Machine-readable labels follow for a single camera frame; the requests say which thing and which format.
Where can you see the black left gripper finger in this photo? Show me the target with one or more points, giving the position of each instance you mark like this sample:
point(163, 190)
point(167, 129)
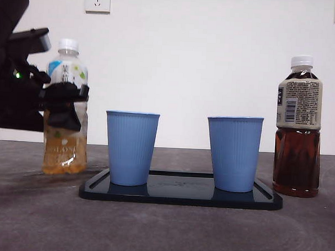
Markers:
point(63, 94)

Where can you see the oolong tea bottle pale label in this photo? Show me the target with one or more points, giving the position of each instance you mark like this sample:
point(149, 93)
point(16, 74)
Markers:
point(63, 154)

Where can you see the dark tea bottle white cap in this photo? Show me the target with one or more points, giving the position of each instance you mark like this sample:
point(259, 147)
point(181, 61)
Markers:
point(296, 164)

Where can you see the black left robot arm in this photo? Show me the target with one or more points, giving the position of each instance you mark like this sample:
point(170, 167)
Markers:
point(10, 102)

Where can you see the blue ribbed cup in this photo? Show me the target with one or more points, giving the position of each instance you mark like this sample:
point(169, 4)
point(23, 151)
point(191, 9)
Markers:
point(131, 149)
point(234, 156)

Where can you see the dark rectangular tray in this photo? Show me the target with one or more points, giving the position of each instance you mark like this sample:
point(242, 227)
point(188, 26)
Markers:
point(181, 195)

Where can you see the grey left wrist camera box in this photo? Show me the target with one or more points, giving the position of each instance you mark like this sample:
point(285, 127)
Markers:
point(35, 42)

